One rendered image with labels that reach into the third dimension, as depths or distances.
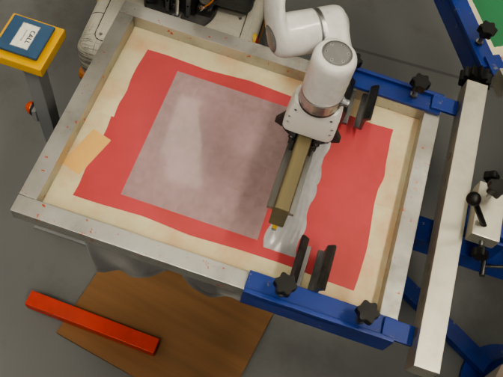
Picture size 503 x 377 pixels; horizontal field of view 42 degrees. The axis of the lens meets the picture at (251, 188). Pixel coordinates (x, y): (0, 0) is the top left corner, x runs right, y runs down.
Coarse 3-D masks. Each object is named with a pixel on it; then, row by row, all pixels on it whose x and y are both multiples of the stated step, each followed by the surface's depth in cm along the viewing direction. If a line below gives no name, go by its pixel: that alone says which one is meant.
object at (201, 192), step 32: (128, 128) 143; (96, 160) 138; (128, 160) 139; (160, 160) 140; (192, 160) 141; (224, 160) 142; (96, 192) 135; (128, 192) 136; (160, 192) 137; (192, 192) 137; (224, 192) 138; (256, 192) 139; (320, 192) 141; (192, 224) 134; (224, 224) 135; (256, 224) 136; (320, 224) 138; (352, 224) 139; (288, 256) 134; (352, 256) 135; (352, 288) 132
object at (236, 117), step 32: (160, 64) 151; (192, 64) 152; (128, 96) 146; (160, 96) 147; (192, 96) 148; (224, 96) 149; (256, 96) 150; (288, 96) 151; (160, 128) 144; (192, 128) 144; (224, 128) 145; (256, 128) 146; (352, 128) 150; (384, 128) 151; (256, 160) 143; (352, 160) 146; (384, 160) 147; (352, 192) 142
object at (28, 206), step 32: (128, 32) 152; (160, 32) 154; (192, 32) 152; (96, 64) 145; (256, 64) 154; (288, 64) 151; (96, 96) 144; (64, 128) 137; (416, 160) 144; (32, 192) 129; (416, 192) 140; (64, 224) 127; (96, 224) 128; (416, 224) 136; (128, 256) 129; (160, 256) 127; (192, 256) 127; (224, 288) 129; (384, 288) 130
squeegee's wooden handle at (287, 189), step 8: (304, 136) 125; (296, 144) 124; (304, 144) 124; (296, 152) 123; (304, 152) 124; (296, 160) 123; (304, 160) 123; (288, 168) 122; (296, 168) 122; (288, 176) 121; (296, 176) 121; (288, 184) 120; (296, 184) 121; (280, 192) 120; (288, 192) 120; (280, 200) 119; (288, 200) 119; (272, 208) 125; (280, 208) 118; (288, 208) 118; (272, 216) 121; (280, 216) 120; (280, 224) 124
